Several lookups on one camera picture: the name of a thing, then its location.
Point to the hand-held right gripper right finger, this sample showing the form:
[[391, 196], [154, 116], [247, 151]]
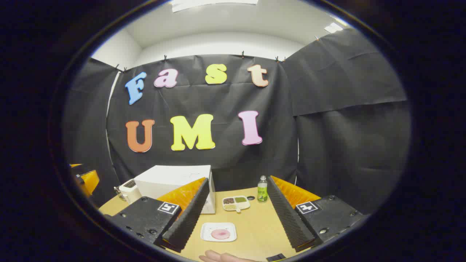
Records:
[[287, 218]]

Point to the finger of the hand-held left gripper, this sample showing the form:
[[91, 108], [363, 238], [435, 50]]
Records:
[[89, 181], [75, 165]]

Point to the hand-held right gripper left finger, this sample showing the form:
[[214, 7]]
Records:
[[189, 218]]

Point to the white square plate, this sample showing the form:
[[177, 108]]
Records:
[[207, 229]]

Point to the pink round food slice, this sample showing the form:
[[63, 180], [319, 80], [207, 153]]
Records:
[[220, 234]]

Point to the white microwave oven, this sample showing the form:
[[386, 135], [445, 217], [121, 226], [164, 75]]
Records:
[[171, 178]]

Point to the green drink bottle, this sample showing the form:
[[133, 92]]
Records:
[[262, 193]]

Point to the white toaster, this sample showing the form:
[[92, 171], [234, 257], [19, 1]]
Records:
[[130, 191]]

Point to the white divided grain dish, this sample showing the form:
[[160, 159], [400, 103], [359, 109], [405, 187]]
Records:
[[236, 203]]

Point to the black backdrop cloth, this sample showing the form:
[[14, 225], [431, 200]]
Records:
[[225, 98]]

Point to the small ceiling light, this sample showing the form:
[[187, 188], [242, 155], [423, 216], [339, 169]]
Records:
[[333, 28]]

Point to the long ceiling light panel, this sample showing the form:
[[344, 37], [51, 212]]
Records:
[[214, 4]]

